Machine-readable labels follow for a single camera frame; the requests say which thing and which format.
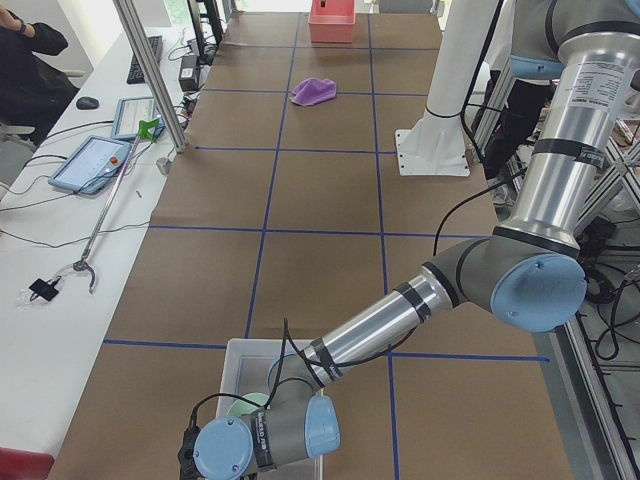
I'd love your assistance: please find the purple microfiber cloth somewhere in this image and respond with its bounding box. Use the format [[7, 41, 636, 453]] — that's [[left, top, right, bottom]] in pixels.
[[290, 78, 337, 107]]

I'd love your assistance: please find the mint green bowl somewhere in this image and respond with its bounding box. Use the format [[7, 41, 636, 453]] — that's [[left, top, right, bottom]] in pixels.
[[227, 392, 269, 417]]

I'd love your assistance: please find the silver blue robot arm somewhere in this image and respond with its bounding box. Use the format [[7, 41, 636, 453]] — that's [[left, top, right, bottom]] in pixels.
[[178, 1, 639, 479]]

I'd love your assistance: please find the clear plastic box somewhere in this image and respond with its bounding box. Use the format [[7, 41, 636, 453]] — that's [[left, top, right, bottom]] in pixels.
[[219, 338, 324, 480]]

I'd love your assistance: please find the small silver cylinder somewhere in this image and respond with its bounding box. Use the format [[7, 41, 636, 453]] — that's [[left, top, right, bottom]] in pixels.
[[156, 157, 171, 175]]

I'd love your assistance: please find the black power adapter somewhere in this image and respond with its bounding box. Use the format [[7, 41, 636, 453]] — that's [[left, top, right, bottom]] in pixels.
[[178, 55, 201, 92]]

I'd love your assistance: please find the pink plastic bin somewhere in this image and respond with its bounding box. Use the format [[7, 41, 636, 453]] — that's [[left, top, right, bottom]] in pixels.
[[308, 0, 356, 44]]

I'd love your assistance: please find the upper teach pendant tablet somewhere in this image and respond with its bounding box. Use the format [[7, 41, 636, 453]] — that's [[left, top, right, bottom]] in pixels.
[[111, 96, 165, 141]]

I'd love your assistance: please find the teach pendant tablet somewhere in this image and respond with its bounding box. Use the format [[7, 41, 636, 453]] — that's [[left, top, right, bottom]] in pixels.
[[111, 96, 165, 141], [48, 135, 132, 195]]

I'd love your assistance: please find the lower teach pendant tablet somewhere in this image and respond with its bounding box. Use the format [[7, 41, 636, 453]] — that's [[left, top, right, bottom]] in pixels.
[[48, 135, 132, 195]]

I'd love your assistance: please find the black keyboard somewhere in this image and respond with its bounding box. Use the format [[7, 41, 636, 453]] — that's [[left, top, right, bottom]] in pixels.
[[125, 34, 164, 85]]

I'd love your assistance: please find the black computer mouse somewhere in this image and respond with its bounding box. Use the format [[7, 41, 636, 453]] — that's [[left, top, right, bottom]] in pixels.
[[75, 96, 100, 110]]

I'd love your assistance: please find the person in black clothes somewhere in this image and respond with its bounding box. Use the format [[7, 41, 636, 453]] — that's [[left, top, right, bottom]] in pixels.
[[1, 8, 79, 145]]

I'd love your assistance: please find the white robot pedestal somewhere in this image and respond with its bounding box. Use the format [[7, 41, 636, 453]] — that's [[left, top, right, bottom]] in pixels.
[[395, 0, 502, 177]]

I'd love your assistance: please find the green handled reacher grabber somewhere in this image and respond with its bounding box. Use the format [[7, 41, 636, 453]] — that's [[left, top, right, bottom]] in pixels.
[[72, 115, 161, 295]]

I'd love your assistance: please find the aluminium frame post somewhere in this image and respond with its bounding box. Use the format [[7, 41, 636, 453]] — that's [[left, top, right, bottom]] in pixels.
[[113, 0, 187, 154]]

